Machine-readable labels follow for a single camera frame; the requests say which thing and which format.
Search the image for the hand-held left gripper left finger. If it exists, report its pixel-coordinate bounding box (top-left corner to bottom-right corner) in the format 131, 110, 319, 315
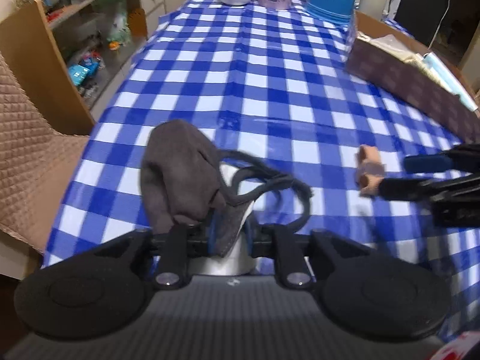
75, 214, 219, 290

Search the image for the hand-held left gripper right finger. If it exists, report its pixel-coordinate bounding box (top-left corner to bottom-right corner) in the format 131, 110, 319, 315
244, 221, 391, 290

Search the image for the grey cloth face mask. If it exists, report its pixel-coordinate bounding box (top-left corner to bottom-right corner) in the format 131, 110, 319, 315
139, 119, 314, 257

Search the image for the brown cardboard box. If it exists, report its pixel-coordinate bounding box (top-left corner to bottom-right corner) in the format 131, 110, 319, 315
345, 9, 480, 147

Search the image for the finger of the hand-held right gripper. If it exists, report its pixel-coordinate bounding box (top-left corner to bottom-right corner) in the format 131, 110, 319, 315
404, 143, 480, 174
378, 172, 480, 201

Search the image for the brown quilted chair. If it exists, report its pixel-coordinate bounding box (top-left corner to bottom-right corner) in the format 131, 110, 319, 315
0, 50, 91, 282

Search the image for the black mini fridge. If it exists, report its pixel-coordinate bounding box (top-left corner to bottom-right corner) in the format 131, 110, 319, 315
393, 0, 451, 50

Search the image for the blue checkered tablecloth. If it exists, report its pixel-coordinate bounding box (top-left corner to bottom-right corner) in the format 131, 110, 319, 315
41, 0, 480, 342

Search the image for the blue face mask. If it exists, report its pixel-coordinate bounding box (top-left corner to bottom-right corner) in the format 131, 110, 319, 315
423, 52, 480, 112

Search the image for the wooden shelf unit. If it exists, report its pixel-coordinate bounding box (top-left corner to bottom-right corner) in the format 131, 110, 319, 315
0, 0, 167, 136

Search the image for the white power cable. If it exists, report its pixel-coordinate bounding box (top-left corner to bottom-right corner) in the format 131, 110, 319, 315
427, 0, 451, 51

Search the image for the white quilted cloth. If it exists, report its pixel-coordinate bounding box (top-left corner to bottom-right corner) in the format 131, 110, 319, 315
365, 34, 413, 59

